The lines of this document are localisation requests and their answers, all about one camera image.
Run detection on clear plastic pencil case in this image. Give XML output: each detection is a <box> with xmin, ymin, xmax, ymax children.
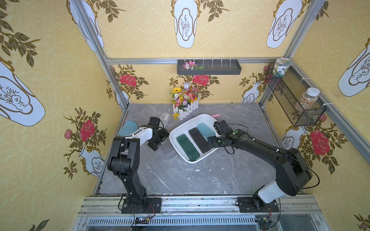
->
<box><xmin>160</xmin><ymin>113</ymin><xmax>172</xmax><ymax>123</ymax></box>

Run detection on teal translucent pencil case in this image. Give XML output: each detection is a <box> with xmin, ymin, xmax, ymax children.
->
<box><xmin>197</xmin><ymin>123</ymin><xmax>216</xmax><ymax>140</ymax></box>

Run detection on black wire basket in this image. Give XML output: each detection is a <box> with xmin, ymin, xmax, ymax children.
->
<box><xmin>266</xmin><ymin>63</ymin><xmax>327</xmax><ymax>127</ymax></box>

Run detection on pink flowers on shelf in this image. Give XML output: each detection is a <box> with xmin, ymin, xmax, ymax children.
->
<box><xmin>183</xmin><ymin>60</ymin><xmax>205</xmax><ymax>70</ymax></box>

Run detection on clear jar white lid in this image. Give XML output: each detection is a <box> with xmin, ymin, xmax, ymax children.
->
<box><xmin>295</xmin><ymin>88</ymin><xmax>320</xmax><ymax>111</ymax></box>

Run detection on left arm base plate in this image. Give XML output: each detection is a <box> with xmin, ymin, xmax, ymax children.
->
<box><xmin>121</xmin><ymin>198</ymin><xmax>162</xmax><ymax>214</ymax></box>

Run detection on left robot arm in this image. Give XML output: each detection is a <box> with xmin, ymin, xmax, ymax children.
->
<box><xmin>107</xmin><ymin>116</ymin><xmax>169</xmax><ymax>214</ymax></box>

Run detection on left circuit board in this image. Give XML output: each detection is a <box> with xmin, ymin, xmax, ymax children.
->
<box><xmin>135</xmin><ymin>217</ymin><xmax>150</xmax><ymax>225</ymax></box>

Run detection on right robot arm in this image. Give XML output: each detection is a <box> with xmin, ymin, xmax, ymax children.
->
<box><xmin>208</xmin><ymin>120</ymin><xmax>312</xmax><ymax>207</ymax></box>

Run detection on right circuit board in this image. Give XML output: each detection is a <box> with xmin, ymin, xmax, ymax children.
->
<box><xmin>255</xmin><ymin>219</ymin><xmax>272</xmax><ymax>231</ymax></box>

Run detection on circuit board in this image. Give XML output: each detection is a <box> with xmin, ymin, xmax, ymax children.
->
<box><xmin>135</xmin><ymin>217</ymin><xmax>150</xmax><ymax>225</ymax></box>
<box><xmin>255</xmin><ymin>219</ymin><xmax>272</xmax><ymax>231</ymax></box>

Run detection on black pencil case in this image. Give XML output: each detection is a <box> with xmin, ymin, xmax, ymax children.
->
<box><xmin>188</xmin><ymin>128</ymin><xmax>211</xmax><ymax>154</ymax></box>

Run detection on grey wall shelf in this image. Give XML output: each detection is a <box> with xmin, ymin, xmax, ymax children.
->
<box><xmin>177</xmin><ymin>58</ymin><xmax>242</xmax><ymax>76</ymax></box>

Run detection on dark green pencil case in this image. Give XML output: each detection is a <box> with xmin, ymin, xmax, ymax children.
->
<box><xmin>176</xmin><ymin>134</ymin><xmax>200</xmax><ymax>162</ymax></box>

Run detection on flower pot with white fence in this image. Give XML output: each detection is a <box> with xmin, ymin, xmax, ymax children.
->
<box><xmin>171</xmin><ymin>87</ymin><xmax>199</xmax><ymax>120</ymax></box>

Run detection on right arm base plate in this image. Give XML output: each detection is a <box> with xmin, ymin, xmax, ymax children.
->
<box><xmin>235</xmin><ymin>197</ymin><xmax>280</xmax><ymax>213</ymax></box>

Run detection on white storage box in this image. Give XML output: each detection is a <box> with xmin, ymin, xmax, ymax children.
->
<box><xmin>169</xmin><ymin>114</ymin><xmax>218</xmax><ymax>164</ymax></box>

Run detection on jar with patterned label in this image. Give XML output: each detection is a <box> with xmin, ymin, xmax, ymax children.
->
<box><xmin>272</xmin><ymin>57</ymin><xmax>292</xmax><ymax>77</ymax></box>

